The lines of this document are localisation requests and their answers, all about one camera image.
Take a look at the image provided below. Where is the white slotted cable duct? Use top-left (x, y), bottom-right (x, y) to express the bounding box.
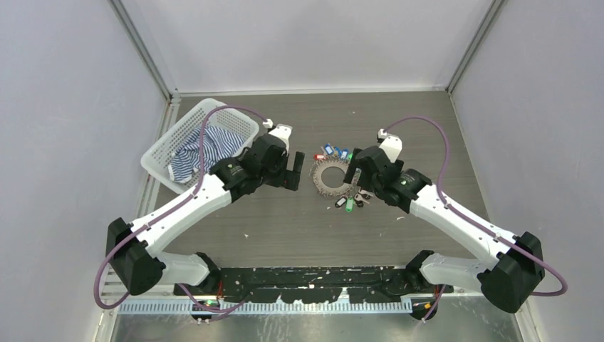
top-left (118, 298), bottom-right (412, 315)

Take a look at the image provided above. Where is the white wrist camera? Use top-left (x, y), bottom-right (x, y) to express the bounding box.
top-left (377, 129), bottom-right (402, 163)
top-left (262, 119), bottom-right (293, 152)

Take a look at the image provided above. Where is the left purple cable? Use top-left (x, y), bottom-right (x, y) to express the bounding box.
top-left (93, 104), bottom-right (271, 311)

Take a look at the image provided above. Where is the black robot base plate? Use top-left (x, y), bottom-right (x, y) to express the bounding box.
top-left (186, 266), bottom-right (437, 304)

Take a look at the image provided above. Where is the white plastic mesh basket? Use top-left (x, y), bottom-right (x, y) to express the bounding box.
top-left (140, 98), bottom-right (259, 194)

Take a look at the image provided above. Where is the blue white striped cloth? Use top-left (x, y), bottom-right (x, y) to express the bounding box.
top-left (167, 123), bottom-right (245, 184)

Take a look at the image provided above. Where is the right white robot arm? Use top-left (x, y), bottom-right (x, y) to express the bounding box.
top-left (345, 145), bottom-right (545, 314)

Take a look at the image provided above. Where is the black key tag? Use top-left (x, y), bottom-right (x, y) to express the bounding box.
top-left (335, 197), bottom-right (348, 208)

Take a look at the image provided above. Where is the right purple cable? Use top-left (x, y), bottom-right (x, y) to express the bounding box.
top-left (381, 115), bottom-right (568, 297)

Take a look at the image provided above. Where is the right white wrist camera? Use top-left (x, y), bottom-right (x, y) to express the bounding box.
top-left (377, 129), bottom-right (402, 163)

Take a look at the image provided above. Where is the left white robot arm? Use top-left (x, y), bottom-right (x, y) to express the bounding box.
top-left (106, 125), bottom-right (304, 296)

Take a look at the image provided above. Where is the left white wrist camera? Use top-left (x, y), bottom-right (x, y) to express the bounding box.
top-left (262, 119), bottom-right (293, 152)

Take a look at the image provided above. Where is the purple cable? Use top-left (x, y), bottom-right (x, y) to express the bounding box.
top-left (93, 104), bottom-right (271, 311)
top-left (381, 115), bottom-right (568, 297)

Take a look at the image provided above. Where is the blue key tag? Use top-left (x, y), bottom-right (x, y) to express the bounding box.
top-left (324, 144), bottom-right (335, 155)

